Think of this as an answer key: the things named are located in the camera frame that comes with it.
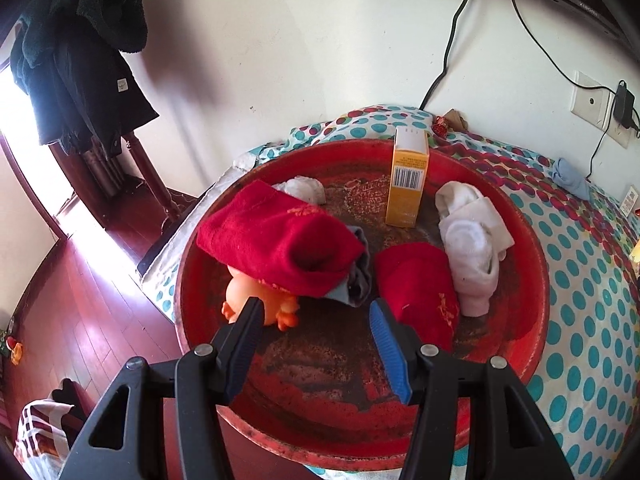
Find white coax wall socket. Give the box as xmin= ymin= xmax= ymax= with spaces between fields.
xmin=571 ymin=70 xmax=615 ymax=132

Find grey sock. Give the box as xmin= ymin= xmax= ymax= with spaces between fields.
xmin=325 ymin=225 xmax=373 ymax=308

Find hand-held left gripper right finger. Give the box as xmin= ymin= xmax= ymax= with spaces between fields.
xmin=369 ymin=298 xmax=576 ymax=480

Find small toy on floor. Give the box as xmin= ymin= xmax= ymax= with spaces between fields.
xmin=0 ymin=332 xmax=25 ymax=366

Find adapter output cable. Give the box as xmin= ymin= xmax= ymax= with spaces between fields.
xmin=585 ymin=127 xmax=612 ymax=183

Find dark hanging clothes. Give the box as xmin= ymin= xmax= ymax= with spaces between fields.
xmin=10 ymin=0 xmax=161 ymax=153

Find polka-dot blanket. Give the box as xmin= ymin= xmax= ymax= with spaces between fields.
xmin=135 ymin=105 xmax=640 ymax=480

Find blue denim-coloured sock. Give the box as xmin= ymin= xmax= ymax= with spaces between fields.
xmin=550 ymin=157 xmax=593 ymax=200

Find dark wooden clothes stand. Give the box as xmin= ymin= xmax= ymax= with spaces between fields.
xmin=50 ymin=127 xmax=183 ymax=231

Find black power adapter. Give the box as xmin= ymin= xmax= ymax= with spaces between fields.
xmin=612 ymin=80 xmax=636 ymax=128

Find small white brown box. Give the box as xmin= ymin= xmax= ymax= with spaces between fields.
xmin=620 ymin=186 xmax=640 ymax=218

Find large white sock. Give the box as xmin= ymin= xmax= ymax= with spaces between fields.
xmin=434 ymin=181 xmax=516 ymax=317

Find thick black screen cable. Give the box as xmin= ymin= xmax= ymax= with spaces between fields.
xmin=419 ymin=0 xmax=478 ymax=110

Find red white checked bag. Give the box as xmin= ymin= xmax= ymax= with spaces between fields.
xmin=14 ymin=400 xmax=68 ymax=476

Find red sock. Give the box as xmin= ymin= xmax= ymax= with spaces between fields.
xmin=196 ymin=180 xmax=366 ymax=297
xmin=374 ymin=242 xmax=461 ymax=353

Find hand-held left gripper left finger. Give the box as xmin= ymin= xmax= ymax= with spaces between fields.
xmin=57 ymin=296 xmax=264 ymax=480

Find thin black looping cable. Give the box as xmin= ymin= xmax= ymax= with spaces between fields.
xmin=506 ymin=0 xmax=623 ymax=96

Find orange rubber toy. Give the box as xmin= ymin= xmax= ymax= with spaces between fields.
xmin=221 ymin=267 xmax=301 ymax=332

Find round red tray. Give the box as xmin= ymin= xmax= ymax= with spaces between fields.
xmin=172 ymin=137 xmax=551 ymax=471

